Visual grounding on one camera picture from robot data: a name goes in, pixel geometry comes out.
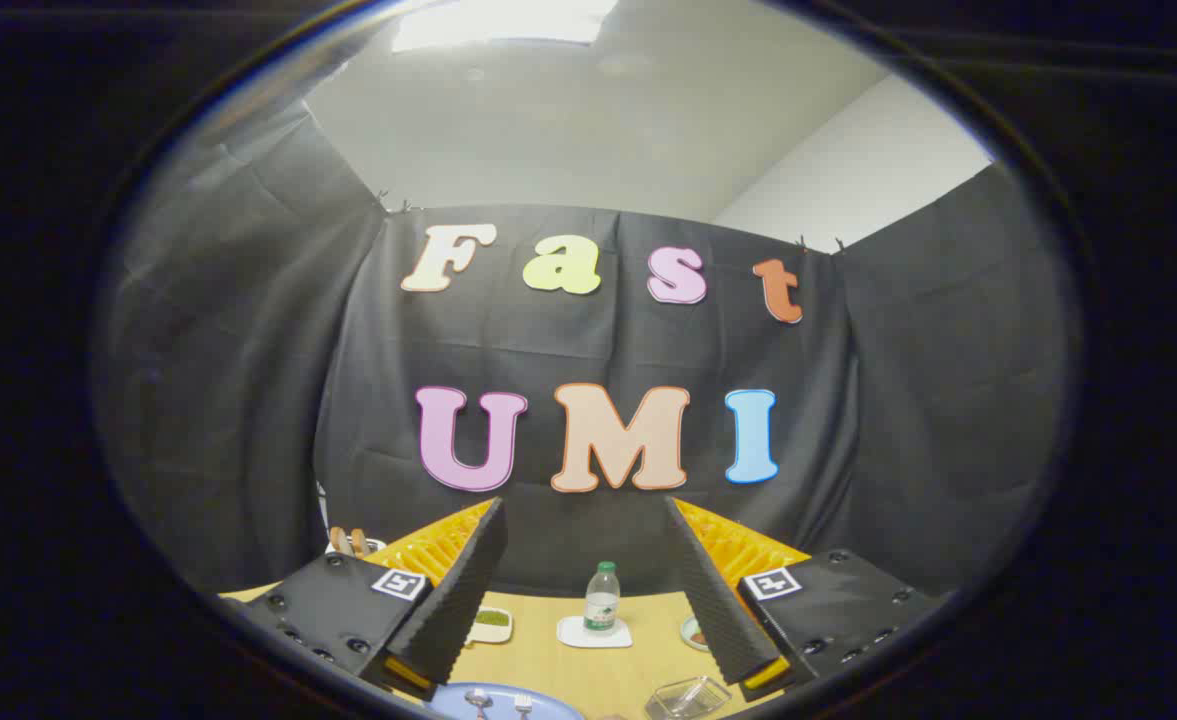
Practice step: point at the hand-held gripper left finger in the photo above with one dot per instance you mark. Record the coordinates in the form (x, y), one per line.
(468, 590)

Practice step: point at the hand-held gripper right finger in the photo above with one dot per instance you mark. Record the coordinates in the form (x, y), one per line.
(713, 600)

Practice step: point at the pale green food plate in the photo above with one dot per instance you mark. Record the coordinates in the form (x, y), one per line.
(693, 632)

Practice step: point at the white divided snack dish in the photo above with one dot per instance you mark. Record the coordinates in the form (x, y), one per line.
(493, 625)

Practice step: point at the clear square strainer basket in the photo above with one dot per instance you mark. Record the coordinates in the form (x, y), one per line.
(688, 697)

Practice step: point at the white toaster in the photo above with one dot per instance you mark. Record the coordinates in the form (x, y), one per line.
(376, 546)

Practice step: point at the clear plastic water bottle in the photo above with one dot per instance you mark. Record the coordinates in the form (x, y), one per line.
(602, 600)

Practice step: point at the white square coaster tray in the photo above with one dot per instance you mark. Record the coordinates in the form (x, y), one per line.
(573, 635)

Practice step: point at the toast slice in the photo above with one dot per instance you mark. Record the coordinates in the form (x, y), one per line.
(358, 541)
(339, 541)

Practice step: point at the blue round plate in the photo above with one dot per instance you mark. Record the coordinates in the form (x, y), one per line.
(548, 705)

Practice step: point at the ceiling light panel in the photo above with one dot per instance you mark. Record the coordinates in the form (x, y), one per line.
(508, 20)

